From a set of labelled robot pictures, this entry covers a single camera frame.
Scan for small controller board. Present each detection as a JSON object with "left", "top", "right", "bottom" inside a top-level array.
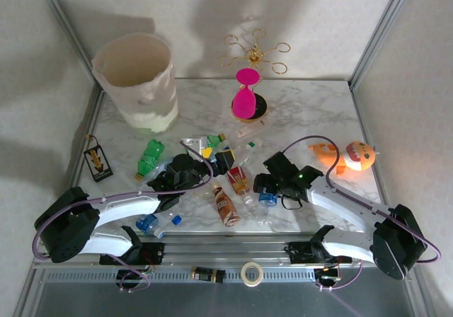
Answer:
[
  {"left": 314, "top": 265, "right": 343, "bottom": 293},
  {"left": 115, "top": 265, "right": 156, "bottom": 294}
]

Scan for white textured waste bin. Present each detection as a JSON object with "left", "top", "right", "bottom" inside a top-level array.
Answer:
[{"left": 91, "top": 33, "right": 180, "bottom": 134}]

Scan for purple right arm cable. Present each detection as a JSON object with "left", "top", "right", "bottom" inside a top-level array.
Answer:
[{"left": 281, "top": 135, "right": 442, "bottom": 264}]

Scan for green plastic bottle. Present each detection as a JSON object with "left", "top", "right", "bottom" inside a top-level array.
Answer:
[{"left": 133, "top": 139, "right": 166, "bottom": 182}]

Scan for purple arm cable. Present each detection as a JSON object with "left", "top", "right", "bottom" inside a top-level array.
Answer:
[
  {"left": 33, "top": 140, "right": 215, "bottom": 261},
  {"left": 281, "top": 135, "right": 442, "bottom": 264}
]

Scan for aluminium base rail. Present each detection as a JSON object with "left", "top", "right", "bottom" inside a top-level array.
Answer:
[{"left": 31, "top": 232, "right": 386, "bottom": 270}]

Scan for grey slotted cable duct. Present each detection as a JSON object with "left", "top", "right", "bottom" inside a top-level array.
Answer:
[{"left": 42, "top": 269, "right": 318, "bottom": 284}]

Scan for water bottle with white cap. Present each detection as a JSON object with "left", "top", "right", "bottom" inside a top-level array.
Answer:
[{"left": 135, "top": 213, "right": 167, "bottom": 239}]

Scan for orange plush monster toy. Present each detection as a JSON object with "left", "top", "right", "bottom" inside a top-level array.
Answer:
[{"left": 307, "top": 140, "right": 380, "bottom": 177}]

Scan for clear bottle with green cap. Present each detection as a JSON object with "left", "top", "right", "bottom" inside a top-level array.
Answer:
[{"left": 226, "top": 138, "right": 263, "bottom": 168}]

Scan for gold wire glass rack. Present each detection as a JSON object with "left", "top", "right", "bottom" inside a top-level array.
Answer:
[{"left": 218, "top": 29, "right": 292, "bottom": 124}]

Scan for aluminium frame post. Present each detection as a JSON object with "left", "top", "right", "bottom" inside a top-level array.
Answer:
[
  {"left": 33, "top": 0, "right": 103, "bottom": 90},
  {"left": 348, "top": 0, "right": 418, "bottom": 90}
]

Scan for white tape roll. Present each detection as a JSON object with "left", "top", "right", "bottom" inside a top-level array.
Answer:
[{"left": 240, "top": 261, "right": 265, "bottom": 287}]

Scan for black board with yellow connector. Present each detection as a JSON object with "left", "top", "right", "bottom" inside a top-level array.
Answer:
[{"left": 83, "top": 134, "right": 115, "bottom": 184}]

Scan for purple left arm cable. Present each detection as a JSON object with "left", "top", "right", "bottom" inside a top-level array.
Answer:
[{"left": 33, "top": 140, "right": 215, "bottom": 261}]

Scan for brown coffee drink bottle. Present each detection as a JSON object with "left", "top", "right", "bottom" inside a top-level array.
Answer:
[{"left": 211, "top": 182, "right": 241, "bottom": 229}]

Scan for black and gold cylinder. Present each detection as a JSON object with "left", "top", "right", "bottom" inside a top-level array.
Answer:
[{"left": 190, "top": 265, "right": 227, "bottom": 284}]

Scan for pink plastic wine glass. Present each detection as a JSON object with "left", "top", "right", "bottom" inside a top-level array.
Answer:
[{"left": 231, "top": 67, "right": 262, "bottom": 118}]

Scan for red white label drink bottle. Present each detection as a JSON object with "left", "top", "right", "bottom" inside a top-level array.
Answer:
[{"left": 226, "top": 166, "right": 255, "bottom": 205}]

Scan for aluminium table side rail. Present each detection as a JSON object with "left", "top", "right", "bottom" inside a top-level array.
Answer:
[
  {"left": 63, "top": 85, "right": 107, "bottom": 204},
  {"left": 350, "top": 86, "right": 392, "bottom": 228}
]

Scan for clear water bottle blue label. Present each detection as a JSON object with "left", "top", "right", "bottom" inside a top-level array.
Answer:
[
  {"left": 253, "top": 190, "right": 280, "bottom": 226},
  {"left": 139, "top": 157, "right": 178, "bottom": 190}
]

